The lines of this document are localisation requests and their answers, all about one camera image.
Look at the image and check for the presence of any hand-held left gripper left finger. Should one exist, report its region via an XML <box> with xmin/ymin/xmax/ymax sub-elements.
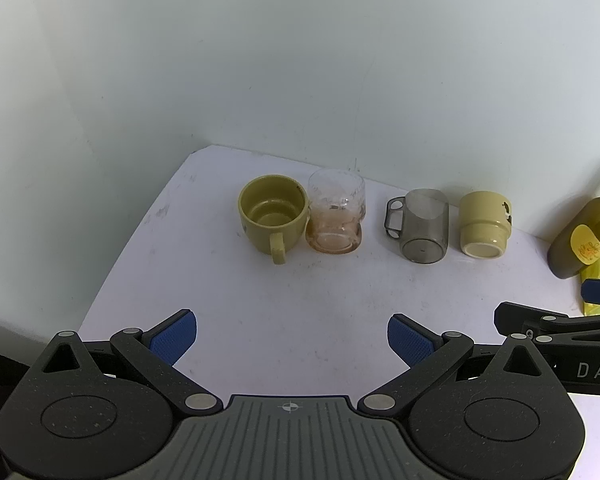
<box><xmin>29</xmin><ymin>309</ymin><xmax>224</xmax><ymax>415</ymax></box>

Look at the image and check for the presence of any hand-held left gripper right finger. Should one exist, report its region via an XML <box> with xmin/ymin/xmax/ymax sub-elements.
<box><xmin>356</xmin><ymin>313</ymin><xmax>557</xmax><ymax>416</ymax></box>

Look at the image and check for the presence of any beige ceramic cup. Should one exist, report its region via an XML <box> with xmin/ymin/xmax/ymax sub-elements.
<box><xmin>458</xmin><ymin>190</ymin><xmax>513</xmax><ymax>259</ymax></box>

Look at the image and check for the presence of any grey transparent plastic cup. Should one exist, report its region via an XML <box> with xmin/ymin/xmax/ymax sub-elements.
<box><xmin>384</xmin><ymin>188</ymin><xmax>450</xmax><ymax>264</ymax></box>

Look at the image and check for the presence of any clear pinkish glass cup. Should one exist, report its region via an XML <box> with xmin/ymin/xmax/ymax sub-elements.
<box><xmin>305</xmin><ymin>168</ymin><xmax>367</xmax><ymax>255</ymax></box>

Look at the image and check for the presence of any olive green bottle yellow label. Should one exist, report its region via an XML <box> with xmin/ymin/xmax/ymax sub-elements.
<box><xmin>548</xmin><ymin>190</ymin><xmax>600</xmax><ymax>280</ymax></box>

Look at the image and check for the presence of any olive yellow ceramic mug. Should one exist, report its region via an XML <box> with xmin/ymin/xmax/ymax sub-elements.
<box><xmin>238</xmin><ymin>175</ymin><xmax>311</xmax><ymax>265</ymax></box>

